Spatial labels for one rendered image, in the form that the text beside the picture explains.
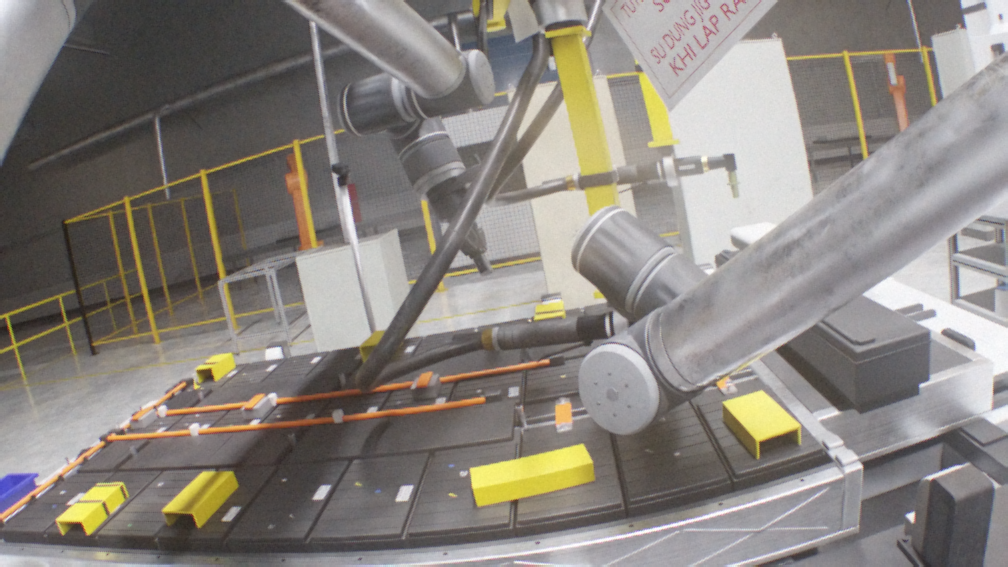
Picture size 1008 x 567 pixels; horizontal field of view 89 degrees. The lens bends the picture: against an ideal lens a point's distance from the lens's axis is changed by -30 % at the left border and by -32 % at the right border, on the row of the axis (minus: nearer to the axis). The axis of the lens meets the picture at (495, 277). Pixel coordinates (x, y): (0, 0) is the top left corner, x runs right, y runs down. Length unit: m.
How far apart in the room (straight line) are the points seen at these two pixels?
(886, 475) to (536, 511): 0.65
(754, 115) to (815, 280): 5.12
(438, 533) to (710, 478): 0.36
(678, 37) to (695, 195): 4.53
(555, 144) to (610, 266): 4.59
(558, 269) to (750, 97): 2.16
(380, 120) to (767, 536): 0.93
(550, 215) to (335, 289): 1.73
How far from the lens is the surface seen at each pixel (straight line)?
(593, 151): 1.23
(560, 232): 5.53
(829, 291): 0.61
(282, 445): 1.33
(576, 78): 1.23
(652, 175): 1.73
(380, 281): 5.48
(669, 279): 0.89
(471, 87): 1.18
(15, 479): 2.13
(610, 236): 0.92
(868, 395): 1.03
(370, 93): 1.26
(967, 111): 0.57
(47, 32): 0.74
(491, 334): 1.35
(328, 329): 5.68
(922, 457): 1.27
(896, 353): 1.03
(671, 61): 1.08
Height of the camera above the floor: 1.44
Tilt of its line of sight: 9 degrees down
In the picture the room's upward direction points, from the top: 11 degrees counter-clockwise
